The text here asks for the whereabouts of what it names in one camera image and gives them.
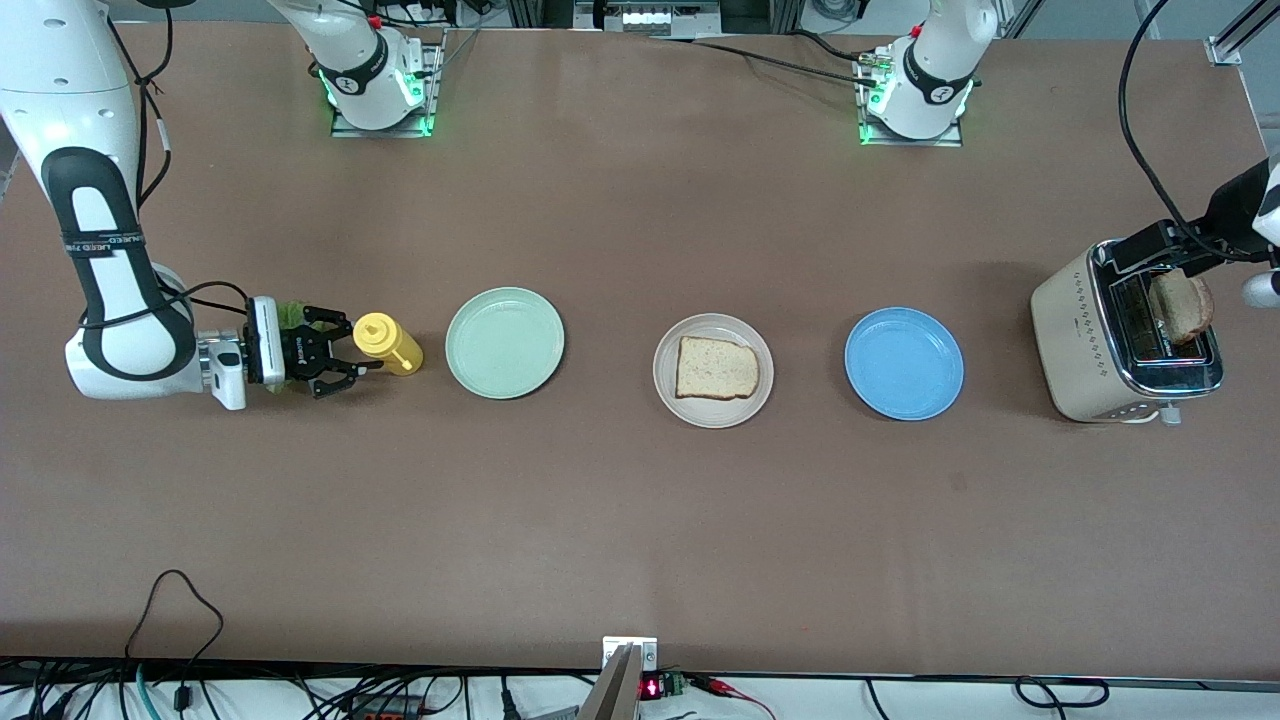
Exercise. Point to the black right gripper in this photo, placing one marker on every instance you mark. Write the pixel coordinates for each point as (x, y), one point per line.
(303, 352)

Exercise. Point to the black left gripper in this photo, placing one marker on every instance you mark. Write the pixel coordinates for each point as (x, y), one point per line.
(1232, 207)

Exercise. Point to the toasted bread slice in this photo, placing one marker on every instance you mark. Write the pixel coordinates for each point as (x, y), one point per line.
(1185, 310)
(715, 368)

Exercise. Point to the green lettuce leaf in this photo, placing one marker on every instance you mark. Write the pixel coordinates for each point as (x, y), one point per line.
(290, 310)

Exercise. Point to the yellow squeeze bottle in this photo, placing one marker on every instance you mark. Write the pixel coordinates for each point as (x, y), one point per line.
(400, 350)

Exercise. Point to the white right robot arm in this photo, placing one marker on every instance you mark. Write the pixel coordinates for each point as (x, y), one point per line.
(60, 90)

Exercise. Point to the mint green plate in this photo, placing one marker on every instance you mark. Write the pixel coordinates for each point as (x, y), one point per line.
(505, 343)

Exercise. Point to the blue plate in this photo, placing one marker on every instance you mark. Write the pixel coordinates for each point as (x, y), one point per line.
(904, 363)

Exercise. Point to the beige plate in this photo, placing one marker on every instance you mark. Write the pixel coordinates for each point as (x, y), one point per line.
(715, 415)

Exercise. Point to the beige chrome toaster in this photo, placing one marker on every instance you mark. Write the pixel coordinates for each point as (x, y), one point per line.
(1075, 340)

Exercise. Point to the grey power unit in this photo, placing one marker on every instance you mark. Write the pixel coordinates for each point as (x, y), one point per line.
(650, 18)

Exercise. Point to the small red-lit circuit board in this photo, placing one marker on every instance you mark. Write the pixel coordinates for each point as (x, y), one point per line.
(662, 686)

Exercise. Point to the red alligator clip lead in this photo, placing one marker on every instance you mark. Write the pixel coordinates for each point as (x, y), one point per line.
(730, 688)

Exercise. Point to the aluminium frame rail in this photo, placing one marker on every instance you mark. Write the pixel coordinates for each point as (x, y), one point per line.
(1222, 50)

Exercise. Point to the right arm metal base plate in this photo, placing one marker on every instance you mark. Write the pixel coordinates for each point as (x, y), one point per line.
(436, 90)

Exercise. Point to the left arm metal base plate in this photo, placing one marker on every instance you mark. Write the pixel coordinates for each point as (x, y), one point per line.
(915, 142)

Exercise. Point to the white metal bracket plate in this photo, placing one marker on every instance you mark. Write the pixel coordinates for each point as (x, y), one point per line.
(645, 652)

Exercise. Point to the grey metal mount bar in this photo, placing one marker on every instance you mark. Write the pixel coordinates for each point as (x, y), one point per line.
(612, 695)

